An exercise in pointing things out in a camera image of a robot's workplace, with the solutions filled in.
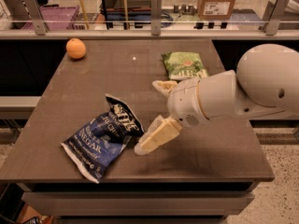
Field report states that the middle metal rail post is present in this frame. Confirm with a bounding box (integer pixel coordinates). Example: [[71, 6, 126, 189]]
[[150, 0, 162, 35]]

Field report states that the purple plastic crate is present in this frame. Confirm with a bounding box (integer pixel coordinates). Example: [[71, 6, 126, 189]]
[[36, 6, 79, 31]]

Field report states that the left metal rail post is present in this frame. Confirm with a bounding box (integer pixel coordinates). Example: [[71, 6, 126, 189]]
[[23, 0, 48, 35]]

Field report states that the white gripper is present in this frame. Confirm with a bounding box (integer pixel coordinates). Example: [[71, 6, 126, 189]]
[[135, 77, 208, 155]]

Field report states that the cardboard box with label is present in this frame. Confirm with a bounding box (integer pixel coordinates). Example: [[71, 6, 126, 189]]
[[197, 0, 235, 20]]

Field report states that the metal rail post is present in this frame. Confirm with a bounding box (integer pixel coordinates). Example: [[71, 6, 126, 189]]
[[262, 0, 299, 35], [23, 0, 48, 35], [150, 0, 162, 35]]

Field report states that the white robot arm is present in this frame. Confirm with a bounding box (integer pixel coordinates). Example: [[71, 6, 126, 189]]
[[135, 44, 299, 155]]

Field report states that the grey table drawer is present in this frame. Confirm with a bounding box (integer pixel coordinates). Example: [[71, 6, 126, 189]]
[[22, 192, 254, 217]]

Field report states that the right metal rail post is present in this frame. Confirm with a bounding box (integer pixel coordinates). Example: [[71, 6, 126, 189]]
[[262, 0, 299, 35]]

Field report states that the green chip bag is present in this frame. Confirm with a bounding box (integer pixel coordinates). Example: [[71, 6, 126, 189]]
[[162, 51, 208, 81]]

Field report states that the yellow broom stick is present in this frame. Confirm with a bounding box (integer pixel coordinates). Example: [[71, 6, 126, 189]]
[[79, 0, 90, 30]]

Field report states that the orange fruit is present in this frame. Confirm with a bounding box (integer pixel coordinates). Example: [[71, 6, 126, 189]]
[[66, 38, 86, 59]]

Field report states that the blue chip bag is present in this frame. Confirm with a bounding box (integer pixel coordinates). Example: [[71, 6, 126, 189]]
[[61, 94, 144, 183]]

